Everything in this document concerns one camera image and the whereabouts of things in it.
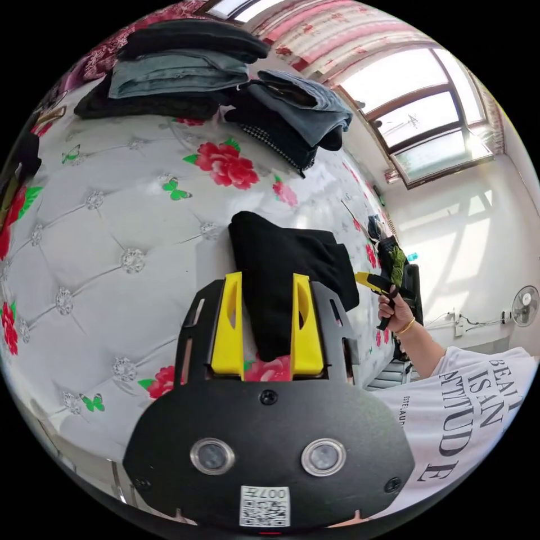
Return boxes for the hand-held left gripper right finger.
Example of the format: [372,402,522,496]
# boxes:
[290,273,326,379]

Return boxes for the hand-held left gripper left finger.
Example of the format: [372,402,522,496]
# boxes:
[210,271,245,379]

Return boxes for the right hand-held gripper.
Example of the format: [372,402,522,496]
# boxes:
[355,237,408,331]

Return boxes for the black long pants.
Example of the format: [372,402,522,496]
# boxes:
[228,210,361,363]

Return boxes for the person's right forearm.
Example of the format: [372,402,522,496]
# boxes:
[395,321,449,377]

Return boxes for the person's right hand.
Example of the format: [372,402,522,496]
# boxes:
[377,290,417,335]

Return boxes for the bed with flowered quilted sheet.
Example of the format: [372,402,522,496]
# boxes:
[0,97,399,507]

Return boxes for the wooden framed window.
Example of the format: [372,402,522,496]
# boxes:
[336,46,497,190]

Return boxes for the person's body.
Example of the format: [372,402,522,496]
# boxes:
[370,345,540,520]

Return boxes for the pink flowered curtain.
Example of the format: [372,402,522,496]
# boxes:
[252,0,435,73]

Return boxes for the pile of clothes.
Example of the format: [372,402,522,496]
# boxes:
[74,18,354,179]

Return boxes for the white wall fan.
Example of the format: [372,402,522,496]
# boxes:
[510,285,540,328]

